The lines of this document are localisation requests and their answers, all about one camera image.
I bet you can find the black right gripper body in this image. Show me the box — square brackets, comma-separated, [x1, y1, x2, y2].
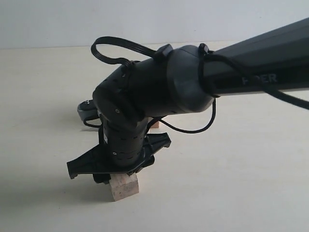
[67, 119, 171, 179]

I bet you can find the medium striped wooden cube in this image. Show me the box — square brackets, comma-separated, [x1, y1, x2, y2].
[109, 174, 139, 202]

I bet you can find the large light wooden cube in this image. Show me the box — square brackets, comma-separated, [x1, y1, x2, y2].
[150, 121, 160, 129]

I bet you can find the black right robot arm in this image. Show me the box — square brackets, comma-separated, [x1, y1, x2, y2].
[67, 19, 309, 184]

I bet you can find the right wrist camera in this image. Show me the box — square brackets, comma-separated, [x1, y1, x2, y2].
[77, 100, 101, 128]

